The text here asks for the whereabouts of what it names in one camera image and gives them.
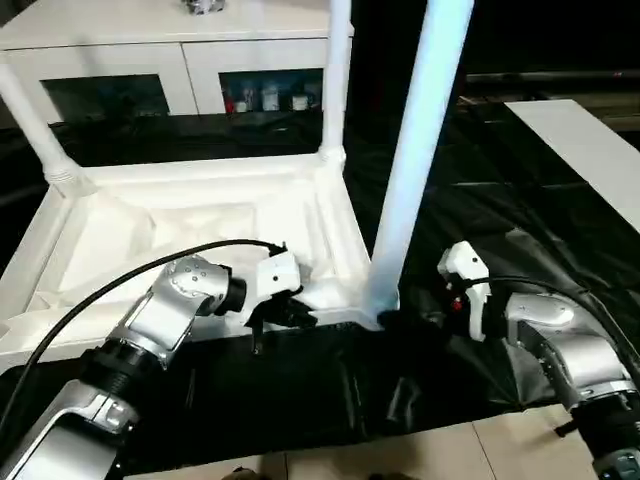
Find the white plastic table top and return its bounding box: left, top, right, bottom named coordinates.
left=0, top=146, right=404, bottom=375

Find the white plastic table leg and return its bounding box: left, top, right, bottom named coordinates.
left=0, top=62, right=96, bottom=199
left=360, top=0, right=475, bottom=324
left=319, top=0, right=355, bottom=166

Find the black mat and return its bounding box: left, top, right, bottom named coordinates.
left=0, top=94, right=640, bottom=474

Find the white sheet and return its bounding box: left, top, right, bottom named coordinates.
left=503, top=98, right=640, bottom=236

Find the grey crumpled bundle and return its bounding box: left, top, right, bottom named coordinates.
left=180, top=0, right=226, bottom=15

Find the white cabinet with glass doors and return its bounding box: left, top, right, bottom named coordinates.
left=0, top=0, right=356, bottom=129

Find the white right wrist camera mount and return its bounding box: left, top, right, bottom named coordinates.
left=437, top=240, right=494, bottom=344

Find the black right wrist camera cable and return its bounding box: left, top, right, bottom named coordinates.
left=469, top=277, right=640, bottom=371

